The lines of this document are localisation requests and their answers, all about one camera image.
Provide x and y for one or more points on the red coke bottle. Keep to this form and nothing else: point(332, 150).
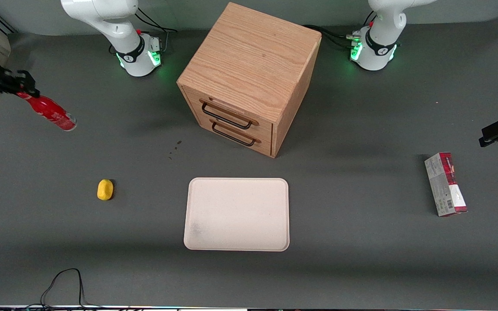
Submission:
point(50, 111)

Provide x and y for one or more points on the wooden drawer front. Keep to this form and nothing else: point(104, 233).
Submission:
point(193, 101)
point(264, 140)

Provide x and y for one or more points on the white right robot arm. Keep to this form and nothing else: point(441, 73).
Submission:
point(102, 17)

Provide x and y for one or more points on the wooden drawer cabinet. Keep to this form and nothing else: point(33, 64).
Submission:
point(253, 56)

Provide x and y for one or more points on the red and white carton box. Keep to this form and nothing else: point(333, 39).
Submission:
point(446, 185)

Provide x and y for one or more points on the white rectangular plastic tray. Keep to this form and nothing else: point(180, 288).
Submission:
point(236, 214)

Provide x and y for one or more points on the yellow oval sponge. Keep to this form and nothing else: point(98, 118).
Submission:
point(105, 190)

